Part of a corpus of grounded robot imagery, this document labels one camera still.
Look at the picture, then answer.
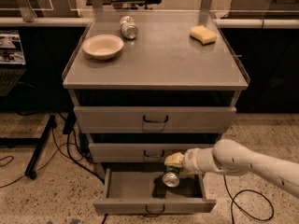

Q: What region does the green soda can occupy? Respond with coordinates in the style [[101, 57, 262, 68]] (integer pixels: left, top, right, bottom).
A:
[[163, 165, 180, 188]]

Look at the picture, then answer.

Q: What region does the top grey drawer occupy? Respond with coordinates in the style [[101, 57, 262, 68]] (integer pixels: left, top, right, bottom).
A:
[[74, 106, 236, 133]]

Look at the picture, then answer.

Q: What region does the silver red soda can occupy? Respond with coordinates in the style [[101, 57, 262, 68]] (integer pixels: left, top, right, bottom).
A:
[[120, 16, 138, 40]]

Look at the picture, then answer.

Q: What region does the black floor cable right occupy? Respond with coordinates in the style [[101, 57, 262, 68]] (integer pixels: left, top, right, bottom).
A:
[[222, 175, 275, 224]]

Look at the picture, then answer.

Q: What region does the middle grey drawer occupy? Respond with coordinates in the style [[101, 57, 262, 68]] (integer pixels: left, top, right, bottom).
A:
[[89, 143, 213, 162]]

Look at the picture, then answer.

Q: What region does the grey drawer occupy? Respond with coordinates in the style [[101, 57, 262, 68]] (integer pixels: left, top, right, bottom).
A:
[[89, 143, 213, 162], [93, 164, 216, 216], [74, 106, 236, 133]]

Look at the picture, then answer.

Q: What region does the black keyboard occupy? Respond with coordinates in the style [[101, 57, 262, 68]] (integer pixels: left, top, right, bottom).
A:
[[0, 68, 26, 96]]

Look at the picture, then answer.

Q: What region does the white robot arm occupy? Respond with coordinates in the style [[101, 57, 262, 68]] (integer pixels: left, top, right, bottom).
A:
[[163, 139, 299, 198]]

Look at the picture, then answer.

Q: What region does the monitor screen at left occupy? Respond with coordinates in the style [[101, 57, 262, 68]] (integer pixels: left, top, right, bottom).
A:
[[0, 30, 26, 65]]

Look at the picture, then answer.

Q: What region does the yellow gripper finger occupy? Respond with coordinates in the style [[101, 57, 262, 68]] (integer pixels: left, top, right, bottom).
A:
[[164, 152, 184, 167]]

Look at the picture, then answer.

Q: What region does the grey drawer cabinet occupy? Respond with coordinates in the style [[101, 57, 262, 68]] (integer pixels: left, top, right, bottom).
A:
[[61, 9, 251, 217]]

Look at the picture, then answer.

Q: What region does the black stand leg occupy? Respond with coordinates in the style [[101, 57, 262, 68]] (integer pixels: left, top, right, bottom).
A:
[[24, 115, 57, 180]]

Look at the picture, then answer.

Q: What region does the black floor cables left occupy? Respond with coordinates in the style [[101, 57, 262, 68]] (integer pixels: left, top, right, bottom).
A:
[[0, 110, 106, 189]]

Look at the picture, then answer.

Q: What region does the white bowl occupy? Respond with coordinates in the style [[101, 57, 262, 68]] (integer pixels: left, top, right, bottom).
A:
[[82, 35, 123, 61]]

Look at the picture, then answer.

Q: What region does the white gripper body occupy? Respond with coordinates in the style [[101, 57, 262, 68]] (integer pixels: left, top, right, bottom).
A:
[[182, 148, 202, 175]]

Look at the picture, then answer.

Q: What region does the yellow sponge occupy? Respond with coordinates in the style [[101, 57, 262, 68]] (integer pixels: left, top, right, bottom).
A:
[[190, 25, 217, 45]]

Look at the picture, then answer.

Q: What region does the bottom grey drawer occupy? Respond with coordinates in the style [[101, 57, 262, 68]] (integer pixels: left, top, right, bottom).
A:
[[93, 164, 216, 216]]

